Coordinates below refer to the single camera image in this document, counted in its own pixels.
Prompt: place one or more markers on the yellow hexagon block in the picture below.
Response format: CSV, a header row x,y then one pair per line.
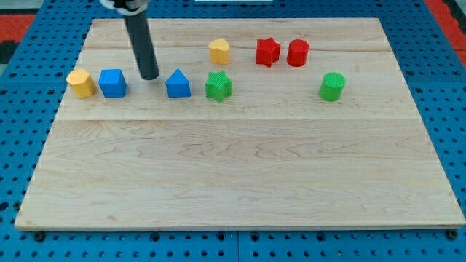
x,y
81,83

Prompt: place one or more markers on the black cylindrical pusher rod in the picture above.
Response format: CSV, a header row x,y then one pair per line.
x,y
140,38

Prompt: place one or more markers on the green star block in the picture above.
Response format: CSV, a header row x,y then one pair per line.
x,y
218,86

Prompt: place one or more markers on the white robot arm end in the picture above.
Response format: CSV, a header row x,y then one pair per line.
x,y
126,7

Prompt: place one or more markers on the green cylinder block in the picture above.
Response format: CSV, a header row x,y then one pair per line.
x,y
332,86

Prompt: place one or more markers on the blue cube block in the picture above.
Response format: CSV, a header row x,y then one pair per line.
x,y
112,83

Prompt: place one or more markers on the wooden board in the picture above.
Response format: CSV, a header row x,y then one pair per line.
x,y
272,156

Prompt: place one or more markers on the blue pentagon block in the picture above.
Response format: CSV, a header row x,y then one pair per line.
x,y
177,85

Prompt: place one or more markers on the yellow heart block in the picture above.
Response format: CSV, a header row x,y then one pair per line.
x,y
219,51

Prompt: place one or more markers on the red star block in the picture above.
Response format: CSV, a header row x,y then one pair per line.
x,y
267,52

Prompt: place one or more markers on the red cylinder block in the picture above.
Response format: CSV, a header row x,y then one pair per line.
x,y
298,50

